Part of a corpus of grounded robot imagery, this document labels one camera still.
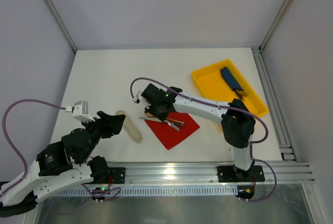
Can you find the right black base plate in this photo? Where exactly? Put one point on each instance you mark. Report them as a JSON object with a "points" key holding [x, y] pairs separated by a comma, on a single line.
{"points": [[231, 173]]}

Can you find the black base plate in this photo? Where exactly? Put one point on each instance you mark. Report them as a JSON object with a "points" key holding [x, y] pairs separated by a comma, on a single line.
{"points": [[231, 173], [117, 175]]}

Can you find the slotted cable duct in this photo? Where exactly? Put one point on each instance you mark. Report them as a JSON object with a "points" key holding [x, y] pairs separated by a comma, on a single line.
{"points": [[144, 190]]}

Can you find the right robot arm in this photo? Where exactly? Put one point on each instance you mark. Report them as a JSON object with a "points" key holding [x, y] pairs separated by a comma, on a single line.
{"points": [[236, 122]]}

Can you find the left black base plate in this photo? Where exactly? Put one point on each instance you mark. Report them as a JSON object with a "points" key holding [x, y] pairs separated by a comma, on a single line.
{"points": [[117, 175]]}

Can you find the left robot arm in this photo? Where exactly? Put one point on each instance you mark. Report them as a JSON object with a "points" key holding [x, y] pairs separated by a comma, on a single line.
{"points": [[61, 165]]}

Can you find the aluminium mounting rail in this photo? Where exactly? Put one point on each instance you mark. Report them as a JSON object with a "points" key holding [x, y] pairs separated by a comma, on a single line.
{"points": [[203, 173]]}

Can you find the left controller board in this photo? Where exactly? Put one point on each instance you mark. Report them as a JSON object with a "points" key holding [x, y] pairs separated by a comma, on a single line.
{"points": [[97, 192]]}

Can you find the left aluminium frame post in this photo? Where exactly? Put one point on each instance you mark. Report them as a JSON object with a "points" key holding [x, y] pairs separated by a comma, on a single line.
{"points": [[58, 19]]}

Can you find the right aluminium frame post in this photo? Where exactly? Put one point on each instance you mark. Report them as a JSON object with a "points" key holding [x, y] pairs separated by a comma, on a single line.
{"points": [[281, 13]]}

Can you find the gold spoon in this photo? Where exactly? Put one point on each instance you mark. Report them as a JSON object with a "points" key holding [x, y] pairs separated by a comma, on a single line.
{"points": [[151, 115]]}

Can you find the controller board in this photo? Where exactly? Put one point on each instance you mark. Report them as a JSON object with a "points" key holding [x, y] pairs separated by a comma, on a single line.
{"points": [[97, 192], [245, 193]]}

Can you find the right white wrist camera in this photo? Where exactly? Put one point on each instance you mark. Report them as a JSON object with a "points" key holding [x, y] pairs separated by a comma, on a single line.
{"points": [[137, 98]]}

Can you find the aluminium frame post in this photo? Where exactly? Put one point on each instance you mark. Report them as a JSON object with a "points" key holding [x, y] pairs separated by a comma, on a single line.
{"points": [[281, 13], [58, 19]]}

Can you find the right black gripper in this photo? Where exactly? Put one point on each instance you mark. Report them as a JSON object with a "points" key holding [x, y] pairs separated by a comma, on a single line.
{"points": [[157, 111]]}

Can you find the red paper napkin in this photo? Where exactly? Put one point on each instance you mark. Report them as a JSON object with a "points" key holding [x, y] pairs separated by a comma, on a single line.
{"points": [[170, 137]]}

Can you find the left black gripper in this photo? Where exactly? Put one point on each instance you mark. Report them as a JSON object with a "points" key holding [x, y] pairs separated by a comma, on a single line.
{"points": [[104, 126]]}

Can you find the steak knife patterned handle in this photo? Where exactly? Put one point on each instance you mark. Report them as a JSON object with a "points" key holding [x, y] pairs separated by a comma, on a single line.
{"points": [[151, 119]]}

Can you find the right controller board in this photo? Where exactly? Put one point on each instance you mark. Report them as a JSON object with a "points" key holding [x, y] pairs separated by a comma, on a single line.
{"points": [[245, 193]]}

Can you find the right side aluminium rail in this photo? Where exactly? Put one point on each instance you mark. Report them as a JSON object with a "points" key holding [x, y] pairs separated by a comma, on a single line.
{"points": [[281, 130]]}

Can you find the yellow plastic bin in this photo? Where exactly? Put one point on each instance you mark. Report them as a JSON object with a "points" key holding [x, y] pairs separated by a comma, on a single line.
{"points": [[223, 81]]}

